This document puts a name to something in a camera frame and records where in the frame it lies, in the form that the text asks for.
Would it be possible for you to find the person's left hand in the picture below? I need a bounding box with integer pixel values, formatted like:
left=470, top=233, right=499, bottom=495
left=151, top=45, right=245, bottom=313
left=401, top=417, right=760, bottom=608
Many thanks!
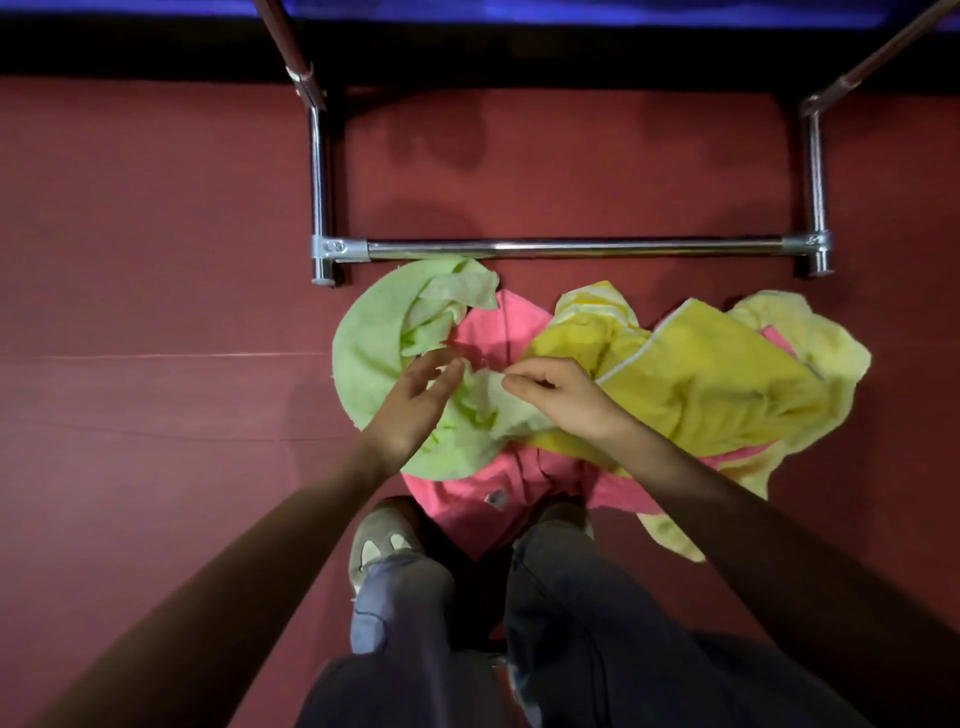
left=359, top=346, right=468, bottom=478

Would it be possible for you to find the person's right hand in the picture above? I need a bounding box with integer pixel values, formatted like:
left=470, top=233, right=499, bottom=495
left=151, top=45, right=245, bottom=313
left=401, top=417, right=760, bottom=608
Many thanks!
left=500, top=356, right=639, bottom=452

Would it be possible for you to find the light green towel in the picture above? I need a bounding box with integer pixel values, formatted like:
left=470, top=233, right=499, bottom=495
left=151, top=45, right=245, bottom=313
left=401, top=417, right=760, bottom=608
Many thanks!
left=332, top=257, right=556, bottom=483

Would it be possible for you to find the pink towel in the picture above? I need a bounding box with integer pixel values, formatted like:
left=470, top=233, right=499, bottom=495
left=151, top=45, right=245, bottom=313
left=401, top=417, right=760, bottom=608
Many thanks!
left=401, top=290, right=798, bottom=562

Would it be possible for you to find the bright yellow towel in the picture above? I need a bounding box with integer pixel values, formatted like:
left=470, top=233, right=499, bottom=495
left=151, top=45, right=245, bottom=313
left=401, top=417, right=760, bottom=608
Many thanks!
left=522, top=281, right=835, bottom=475

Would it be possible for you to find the chrome metal rack frame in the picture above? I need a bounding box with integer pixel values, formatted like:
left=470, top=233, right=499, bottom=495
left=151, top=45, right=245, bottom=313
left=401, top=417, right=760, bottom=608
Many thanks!
left=251, top=0, right=960, bottom=288

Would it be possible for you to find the pale yellow-green towel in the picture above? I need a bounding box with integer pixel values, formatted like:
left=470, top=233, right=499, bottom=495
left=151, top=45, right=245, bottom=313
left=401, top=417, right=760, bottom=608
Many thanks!
left=637, top=290, right=873, bottom=564

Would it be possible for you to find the person's left forearm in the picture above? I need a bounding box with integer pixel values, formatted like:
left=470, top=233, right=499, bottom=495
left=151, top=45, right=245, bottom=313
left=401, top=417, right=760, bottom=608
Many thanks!
left=33, top=438, right=391, bottom=728

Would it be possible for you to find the person's right forearm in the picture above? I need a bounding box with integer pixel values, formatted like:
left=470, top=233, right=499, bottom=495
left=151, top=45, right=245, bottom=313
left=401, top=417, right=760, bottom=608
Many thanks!
left=603, top=416, right=960, bottom=728

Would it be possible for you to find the person's left shoe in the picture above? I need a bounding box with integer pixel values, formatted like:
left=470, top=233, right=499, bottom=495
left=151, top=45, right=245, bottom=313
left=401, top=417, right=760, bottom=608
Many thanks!
left=347, top=496, right=429, bottom=598

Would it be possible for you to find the blue printed banner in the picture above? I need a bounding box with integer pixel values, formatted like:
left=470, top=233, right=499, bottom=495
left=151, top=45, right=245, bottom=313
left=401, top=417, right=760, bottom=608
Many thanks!
left=0, top=0, right=960, bottom=30

